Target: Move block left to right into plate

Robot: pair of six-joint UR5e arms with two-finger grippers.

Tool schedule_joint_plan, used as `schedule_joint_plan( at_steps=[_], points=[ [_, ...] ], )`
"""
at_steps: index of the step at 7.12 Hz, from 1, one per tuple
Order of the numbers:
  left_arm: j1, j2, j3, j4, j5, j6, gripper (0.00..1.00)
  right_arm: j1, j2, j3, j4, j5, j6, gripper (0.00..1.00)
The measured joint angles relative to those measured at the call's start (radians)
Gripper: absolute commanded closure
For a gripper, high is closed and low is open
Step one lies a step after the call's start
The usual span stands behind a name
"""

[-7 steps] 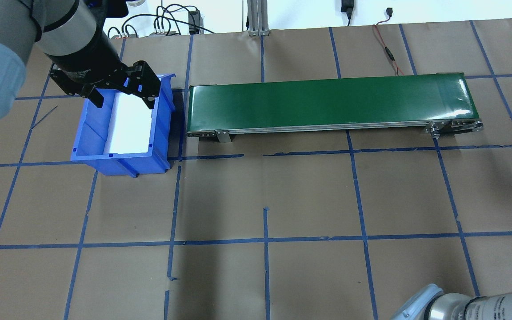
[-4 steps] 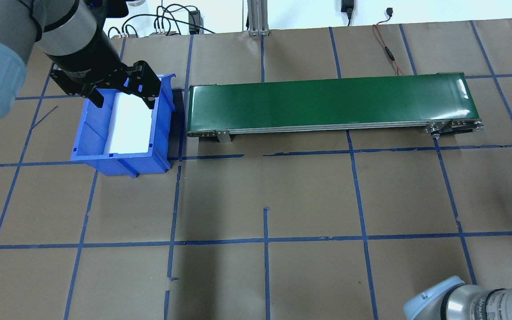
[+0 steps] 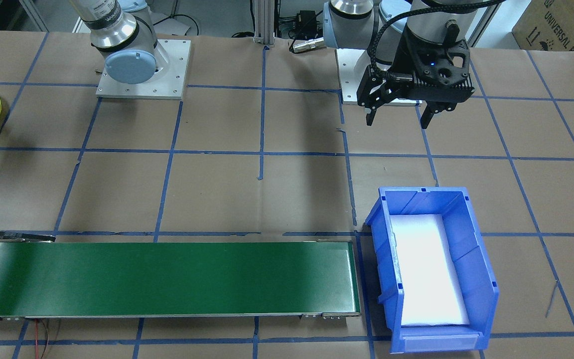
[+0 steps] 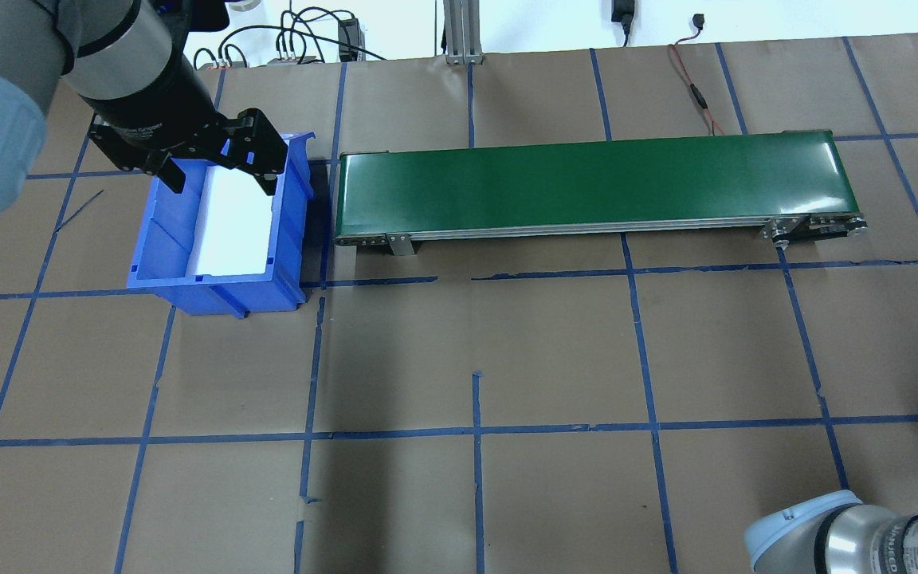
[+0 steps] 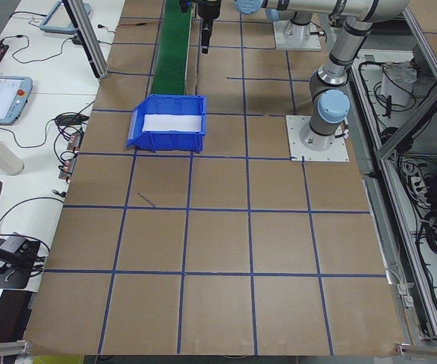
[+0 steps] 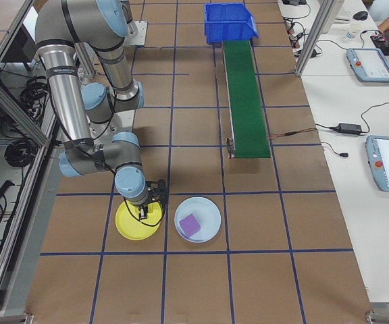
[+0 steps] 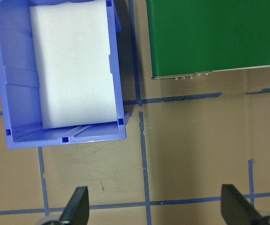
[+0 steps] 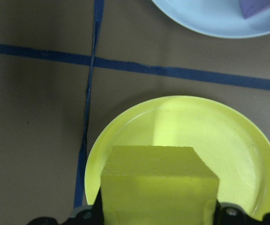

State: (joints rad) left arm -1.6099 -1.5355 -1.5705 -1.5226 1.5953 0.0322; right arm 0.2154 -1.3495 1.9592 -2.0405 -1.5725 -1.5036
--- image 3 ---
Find silver cylindrical connector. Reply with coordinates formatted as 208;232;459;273
289;39;325;53

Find black power adapter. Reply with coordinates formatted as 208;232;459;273
297;10;320;35

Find brown cardboard box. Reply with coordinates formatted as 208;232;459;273
511;0;574;53

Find white foam sheet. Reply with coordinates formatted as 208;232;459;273
391;213;471;327

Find blue plastic storage bin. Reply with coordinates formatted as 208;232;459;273
365;187;500;355

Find green conveyor belt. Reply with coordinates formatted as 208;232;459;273
0;230;362;322

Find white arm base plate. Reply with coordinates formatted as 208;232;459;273
96;39;191;100
336;46;422;106

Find grey slanted frame bar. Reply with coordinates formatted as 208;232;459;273
466;4;499;48
18;0;48;32

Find aluminium frame post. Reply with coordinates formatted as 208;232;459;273
253;0;275;46

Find thin red wire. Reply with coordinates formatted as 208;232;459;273
32;319;51;359

